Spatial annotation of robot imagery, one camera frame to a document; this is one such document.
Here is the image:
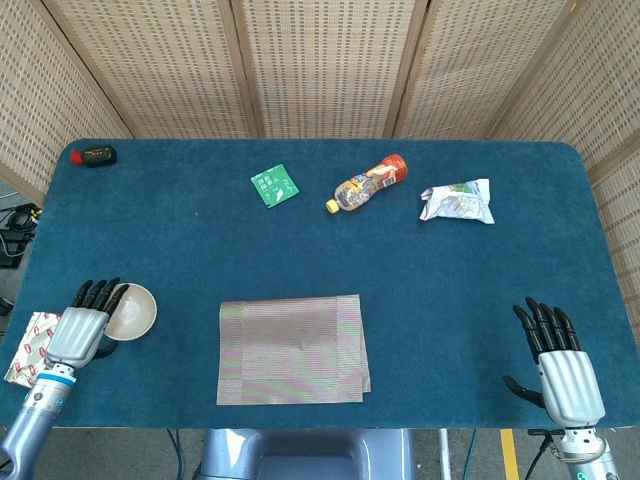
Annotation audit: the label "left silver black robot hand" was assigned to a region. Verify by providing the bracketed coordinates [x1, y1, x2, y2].
[44, 277, 130, 370]

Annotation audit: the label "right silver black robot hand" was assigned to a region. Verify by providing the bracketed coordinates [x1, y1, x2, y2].
[502, 296, 606, 430]

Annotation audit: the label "white round bowl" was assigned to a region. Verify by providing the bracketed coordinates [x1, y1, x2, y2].
[103, 282, 158, 343]

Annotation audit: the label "grey woven placemat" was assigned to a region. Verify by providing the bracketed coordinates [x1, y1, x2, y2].
[216, 294, 373, 407]

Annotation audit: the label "red white snack packet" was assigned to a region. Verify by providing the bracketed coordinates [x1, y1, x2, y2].
[3, 310, 64, 389]

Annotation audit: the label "blue carpet table cover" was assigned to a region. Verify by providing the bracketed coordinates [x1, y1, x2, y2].
[0, 138, 640, 430]

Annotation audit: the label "black device with red tip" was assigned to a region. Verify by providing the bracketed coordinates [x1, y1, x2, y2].
[69, 144, 119, 167]

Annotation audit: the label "crumpled white snack bag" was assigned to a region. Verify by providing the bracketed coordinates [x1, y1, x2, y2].
[418, 178, 496, 225]

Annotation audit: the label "green sachet packet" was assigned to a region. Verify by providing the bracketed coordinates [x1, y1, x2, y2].
[250, 163, 301, 210]

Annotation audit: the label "blue-grey robot torso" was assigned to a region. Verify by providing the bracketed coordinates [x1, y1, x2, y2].
[197, 428, 416, 480]

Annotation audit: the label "clear bottle yellow cap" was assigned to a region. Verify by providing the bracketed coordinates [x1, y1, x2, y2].
[325, 153, 409, 215]

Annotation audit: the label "woven wooden folding screen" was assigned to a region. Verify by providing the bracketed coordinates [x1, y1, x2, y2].
[0, 0, 640, 331]

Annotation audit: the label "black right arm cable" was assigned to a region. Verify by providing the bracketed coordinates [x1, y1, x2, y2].
[522, 428, 557, 480]

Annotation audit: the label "blue cable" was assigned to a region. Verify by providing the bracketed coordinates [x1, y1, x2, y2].
[460, 428, 479, 480]
[167, 428, 185, 480]

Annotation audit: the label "black floor cables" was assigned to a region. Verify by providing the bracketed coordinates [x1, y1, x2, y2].
[0, 202, 41, 269]

